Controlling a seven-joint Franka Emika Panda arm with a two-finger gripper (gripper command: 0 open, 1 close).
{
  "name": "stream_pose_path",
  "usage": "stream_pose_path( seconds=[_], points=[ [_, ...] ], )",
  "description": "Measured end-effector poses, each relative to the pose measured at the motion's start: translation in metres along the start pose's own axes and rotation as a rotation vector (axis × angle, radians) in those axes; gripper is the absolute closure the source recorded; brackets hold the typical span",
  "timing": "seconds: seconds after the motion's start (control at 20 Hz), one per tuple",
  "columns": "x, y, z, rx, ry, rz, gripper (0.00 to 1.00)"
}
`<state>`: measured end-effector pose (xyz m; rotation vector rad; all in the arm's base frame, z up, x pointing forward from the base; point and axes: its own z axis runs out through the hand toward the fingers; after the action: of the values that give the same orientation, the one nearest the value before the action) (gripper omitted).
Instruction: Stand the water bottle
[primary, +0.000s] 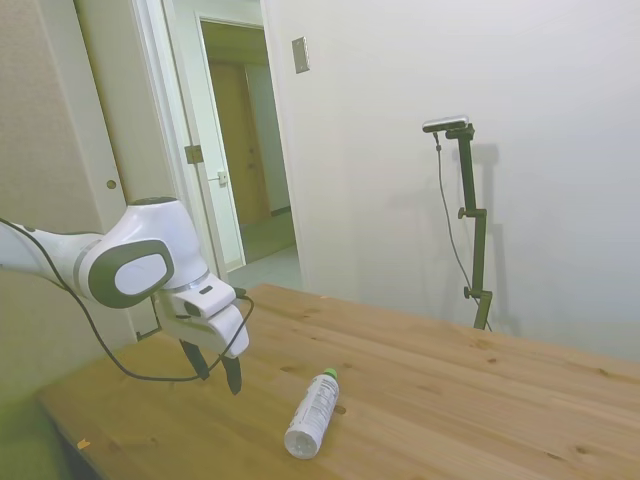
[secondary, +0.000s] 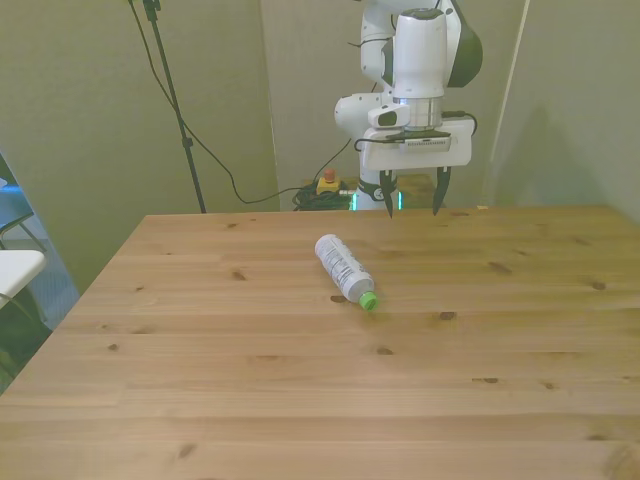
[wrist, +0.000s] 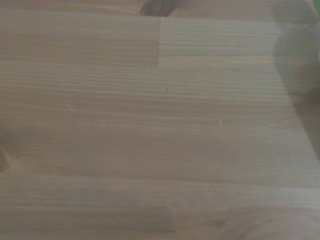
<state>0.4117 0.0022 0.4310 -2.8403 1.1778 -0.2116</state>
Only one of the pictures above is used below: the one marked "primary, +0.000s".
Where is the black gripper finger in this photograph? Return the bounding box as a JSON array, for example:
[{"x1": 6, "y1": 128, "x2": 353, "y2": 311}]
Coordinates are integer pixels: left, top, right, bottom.
[
  {"x1": 180, "y1": 339, "x2": 210, "y2": 382},
  {"x1": 221, "y1": 353, "x2": 244, "y2": 397}
]

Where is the white open door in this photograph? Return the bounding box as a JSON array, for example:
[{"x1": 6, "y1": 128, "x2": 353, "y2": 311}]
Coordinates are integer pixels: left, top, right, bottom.
[{"x1": 73, "y1": 0, "x2": 177, "y2": 342}]

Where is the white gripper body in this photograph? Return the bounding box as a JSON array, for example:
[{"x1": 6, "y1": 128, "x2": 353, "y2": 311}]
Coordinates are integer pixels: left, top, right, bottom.
[{"x1": 157, "y1": 288, "x2": 251, "y2": 358}]

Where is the dark camera stand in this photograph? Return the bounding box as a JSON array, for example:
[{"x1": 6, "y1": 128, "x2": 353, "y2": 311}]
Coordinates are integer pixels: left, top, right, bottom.
[{"x1": 444, "y1": 125, "x2": 494, "y2": 331}]

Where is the white water bottle green cap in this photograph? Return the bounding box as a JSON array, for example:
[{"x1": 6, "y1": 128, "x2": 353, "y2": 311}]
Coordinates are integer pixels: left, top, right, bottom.
[{"x1": 283, "y1": 368, "x2": 343, "y2": 461}]

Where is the brown wooden door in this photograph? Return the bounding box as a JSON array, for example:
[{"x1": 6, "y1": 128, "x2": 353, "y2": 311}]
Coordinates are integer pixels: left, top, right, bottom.
[{"x1": 208, "y1": 59, "x2": 263, "y2": 227}]

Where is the grey camera on stand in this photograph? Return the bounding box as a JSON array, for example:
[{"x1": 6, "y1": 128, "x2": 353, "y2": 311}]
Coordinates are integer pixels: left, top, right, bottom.
[{"x1": 422, "y1": 114, "x2": 471, "y2": 134}]

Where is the grey wall switch plate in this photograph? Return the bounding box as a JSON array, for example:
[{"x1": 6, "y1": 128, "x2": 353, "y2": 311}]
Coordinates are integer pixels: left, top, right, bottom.
[{"x1": 291, "y1": 35, "x2": 312, "y2": 75}]

